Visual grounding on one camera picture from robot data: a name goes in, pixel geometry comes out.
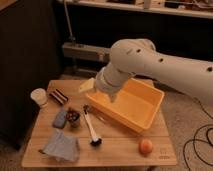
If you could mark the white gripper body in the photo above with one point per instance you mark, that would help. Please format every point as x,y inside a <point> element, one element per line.
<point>112,97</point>

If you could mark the silver metal fork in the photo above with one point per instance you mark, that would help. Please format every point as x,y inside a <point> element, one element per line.
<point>100,118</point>

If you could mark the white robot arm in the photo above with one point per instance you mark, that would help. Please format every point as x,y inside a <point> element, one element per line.
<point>130,57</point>

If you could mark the yellow plastic bin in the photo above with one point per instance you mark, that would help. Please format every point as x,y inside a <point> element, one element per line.
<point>136,105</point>

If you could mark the small dark cup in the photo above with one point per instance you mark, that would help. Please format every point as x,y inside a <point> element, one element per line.
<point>73,117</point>

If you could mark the brown striped block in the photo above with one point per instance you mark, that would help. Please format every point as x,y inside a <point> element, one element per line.
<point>59,97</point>

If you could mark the blue grey sponge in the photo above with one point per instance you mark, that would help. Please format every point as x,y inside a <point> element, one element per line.
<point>60,119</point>

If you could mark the orange fruit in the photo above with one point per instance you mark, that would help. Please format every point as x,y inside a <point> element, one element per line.
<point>145,146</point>

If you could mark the grey vertical pole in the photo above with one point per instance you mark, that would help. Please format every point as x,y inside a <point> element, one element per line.
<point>71,37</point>

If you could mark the white paper cup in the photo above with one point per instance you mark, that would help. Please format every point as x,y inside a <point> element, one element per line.
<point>39,96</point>

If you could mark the blue grey cloth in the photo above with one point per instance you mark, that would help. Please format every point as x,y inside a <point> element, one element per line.
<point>62,147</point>

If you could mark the wooden shelf with clutter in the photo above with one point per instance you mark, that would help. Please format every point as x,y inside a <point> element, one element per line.
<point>150,6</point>

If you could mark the grey metal rail base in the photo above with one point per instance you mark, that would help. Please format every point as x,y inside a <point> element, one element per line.
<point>85,52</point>

